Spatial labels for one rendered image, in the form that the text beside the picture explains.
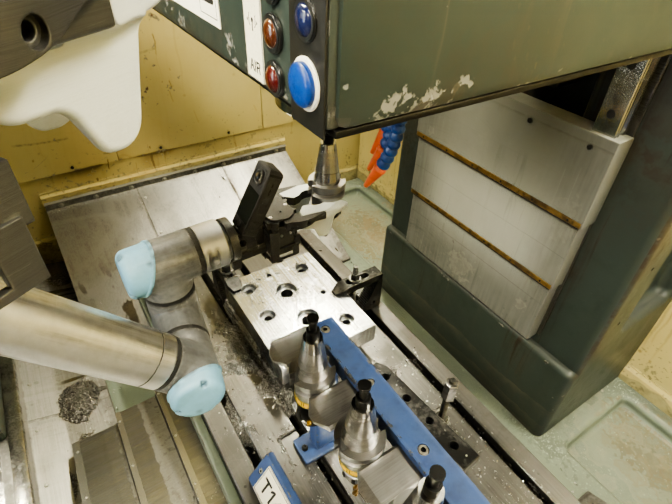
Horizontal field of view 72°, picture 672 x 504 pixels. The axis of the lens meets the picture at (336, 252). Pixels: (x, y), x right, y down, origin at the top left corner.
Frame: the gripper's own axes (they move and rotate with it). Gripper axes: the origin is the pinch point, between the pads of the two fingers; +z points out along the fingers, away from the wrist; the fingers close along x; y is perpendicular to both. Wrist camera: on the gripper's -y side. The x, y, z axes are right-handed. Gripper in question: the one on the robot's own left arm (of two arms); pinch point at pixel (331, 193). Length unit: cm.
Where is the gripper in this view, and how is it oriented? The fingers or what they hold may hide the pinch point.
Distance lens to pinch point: 80.0
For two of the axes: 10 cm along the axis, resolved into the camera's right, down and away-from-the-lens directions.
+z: 8.3, -3.4, 4.4
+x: 5.6, 5.4, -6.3
